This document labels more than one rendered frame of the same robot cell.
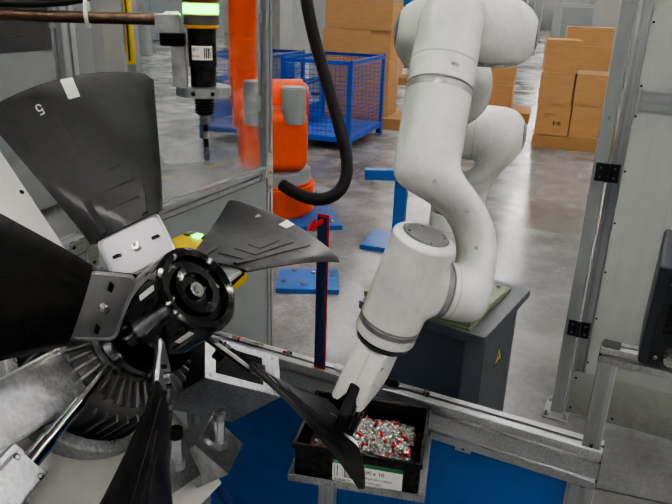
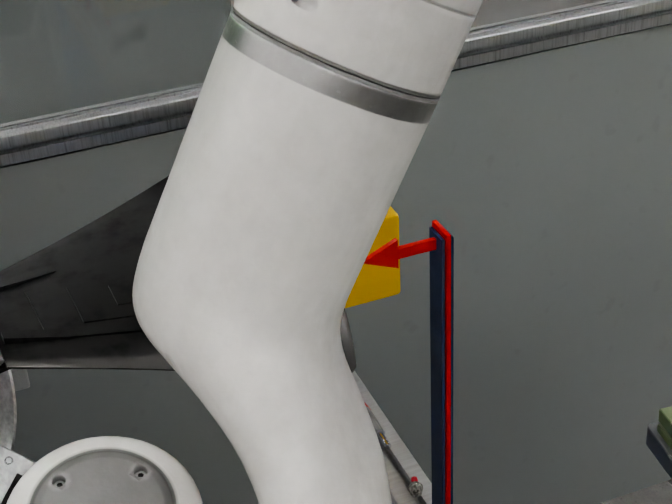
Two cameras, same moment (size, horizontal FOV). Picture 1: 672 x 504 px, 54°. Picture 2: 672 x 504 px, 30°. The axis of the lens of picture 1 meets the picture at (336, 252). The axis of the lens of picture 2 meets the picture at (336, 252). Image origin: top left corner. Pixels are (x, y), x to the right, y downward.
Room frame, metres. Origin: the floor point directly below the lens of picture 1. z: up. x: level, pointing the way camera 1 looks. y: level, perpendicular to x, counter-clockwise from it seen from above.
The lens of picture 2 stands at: (0.57, -0.45, 1.66)
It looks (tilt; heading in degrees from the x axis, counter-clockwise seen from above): 32 degrees down; 44
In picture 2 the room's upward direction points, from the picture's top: 3 degrees counter-clockwise
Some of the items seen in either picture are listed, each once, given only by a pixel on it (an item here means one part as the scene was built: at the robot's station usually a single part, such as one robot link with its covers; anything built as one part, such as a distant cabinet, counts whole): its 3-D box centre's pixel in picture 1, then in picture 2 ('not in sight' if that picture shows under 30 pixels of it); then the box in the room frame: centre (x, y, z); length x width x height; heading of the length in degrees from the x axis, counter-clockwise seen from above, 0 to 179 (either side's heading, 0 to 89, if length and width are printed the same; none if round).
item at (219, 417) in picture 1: (219, 428); not in sight; (0.82, 0.16, 0.96); 0.02 x 0.02 x 0.06
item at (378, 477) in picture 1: (363, 440); not in sight; (0.96, -0.06, 0.85); 0.22 x 0.17 x 0.07; 78
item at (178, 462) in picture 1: (176, 447); not in sight; (0.74, 0.21, 0.99); 0.02 x 0.02 x 0.06
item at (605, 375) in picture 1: (601, 395); not in sight; (0.95, -0.46, 0.96); 0.03 x 0.03 x 0.20; 64
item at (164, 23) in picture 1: (194, 55); not in sight; (0.86, 0.19, 1.50); 0.09 x 0.07 x 0.10; 99
